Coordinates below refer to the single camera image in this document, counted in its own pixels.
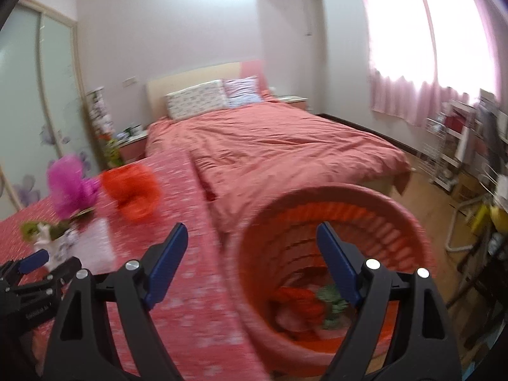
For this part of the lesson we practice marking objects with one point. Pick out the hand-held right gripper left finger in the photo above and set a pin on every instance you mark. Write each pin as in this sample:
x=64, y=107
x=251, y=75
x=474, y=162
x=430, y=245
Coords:
x=166, y=266

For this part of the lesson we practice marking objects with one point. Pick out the large red-orange plastic bag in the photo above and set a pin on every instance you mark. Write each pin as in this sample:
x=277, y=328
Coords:
x=133, y=190

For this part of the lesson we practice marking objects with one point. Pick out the pink nightstand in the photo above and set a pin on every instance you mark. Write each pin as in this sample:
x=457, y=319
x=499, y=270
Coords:
x=133, y=149
x=291, y=102

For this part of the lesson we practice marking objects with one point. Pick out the striped pink pillow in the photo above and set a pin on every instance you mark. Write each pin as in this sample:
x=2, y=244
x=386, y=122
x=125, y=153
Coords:
x=244, y=91

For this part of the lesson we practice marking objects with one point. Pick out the glass wardrobe with purple flowers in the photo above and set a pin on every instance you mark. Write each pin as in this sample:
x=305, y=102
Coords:
x=24, y=107

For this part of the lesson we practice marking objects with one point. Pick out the white storage cart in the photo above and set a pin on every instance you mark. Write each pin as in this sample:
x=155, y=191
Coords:
x=460, y=143

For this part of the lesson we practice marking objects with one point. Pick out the yellow container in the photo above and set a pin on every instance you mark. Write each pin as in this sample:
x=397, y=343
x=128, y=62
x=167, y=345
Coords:
x=498, y=218

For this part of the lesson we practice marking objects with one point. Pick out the green and yellow plush toy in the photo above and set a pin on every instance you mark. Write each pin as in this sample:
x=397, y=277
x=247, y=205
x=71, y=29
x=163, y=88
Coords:
x=112, y=151

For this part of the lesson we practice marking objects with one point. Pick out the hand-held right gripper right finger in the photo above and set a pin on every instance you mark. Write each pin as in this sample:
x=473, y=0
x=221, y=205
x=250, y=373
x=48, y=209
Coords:
x=337, y=266

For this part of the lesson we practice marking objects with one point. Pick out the cream and pink headboard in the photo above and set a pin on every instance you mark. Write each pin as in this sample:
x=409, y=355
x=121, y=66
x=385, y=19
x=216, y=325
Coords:
x=190, y=75

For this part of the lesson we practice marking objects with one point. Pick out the dark mug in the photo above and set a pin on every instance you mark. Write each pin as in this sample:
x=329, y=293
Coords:
x=137, y=129

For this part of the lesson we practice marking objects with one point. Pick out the bed with red duvet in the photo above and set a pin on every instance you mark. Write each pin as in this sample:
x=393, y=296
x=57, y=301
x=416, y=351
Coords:
x=278, y=147

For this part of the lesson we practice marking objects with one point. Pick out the hanging column of plush toys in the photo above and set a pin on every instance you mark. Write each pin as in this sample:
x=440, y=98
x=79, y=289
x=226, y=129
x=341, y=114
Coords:
x=99, y=111

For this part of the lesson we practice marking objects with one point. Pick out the white wall switch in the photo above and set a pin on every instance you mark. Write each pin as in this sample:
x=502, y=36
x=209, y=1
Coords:
x=130, y=82

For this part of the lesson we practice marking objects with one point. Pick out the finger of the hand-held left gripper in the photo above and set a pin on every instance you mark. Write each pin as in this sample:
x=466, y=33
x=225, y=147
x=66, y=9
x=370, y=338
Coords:
x=33, y=262
x=63, y=272

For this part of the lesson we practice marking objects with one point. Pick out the white tubular frame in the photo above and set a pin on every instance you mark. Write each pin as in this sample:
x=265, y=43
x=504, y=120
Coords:
x=452, y=242

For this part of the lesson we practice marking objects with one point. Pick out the orange plastic bag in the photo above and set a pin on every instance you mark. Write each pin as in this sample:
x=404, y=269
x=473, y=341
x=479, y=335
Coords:
x=297, y=301

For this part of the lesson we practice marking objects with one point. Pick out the floral print pillow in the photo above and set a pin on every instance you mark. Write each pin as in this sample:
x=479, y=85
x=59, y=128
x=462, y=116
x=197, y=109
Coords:
x=194, y=99

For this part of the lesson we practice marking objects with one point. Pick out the pink curtain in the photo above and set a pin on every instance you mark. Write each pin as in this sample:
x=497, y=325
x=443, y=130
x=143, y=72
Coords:
x=405, y=99

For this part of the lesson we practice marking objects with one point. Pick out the green foil bag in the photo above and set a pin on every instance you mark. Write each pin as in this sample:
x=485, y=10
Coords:
x=333, y=305

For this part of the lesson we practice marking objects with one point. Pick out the table with red floral cloth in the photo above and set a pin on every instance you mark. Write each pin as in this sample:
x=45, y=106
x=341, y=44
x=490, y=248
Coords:
x=190, y=305

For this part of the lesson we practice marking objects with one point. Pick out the orange plastic laundry basket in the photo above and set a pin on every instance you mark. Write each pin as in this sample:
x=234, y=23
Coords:
x=258, y=246

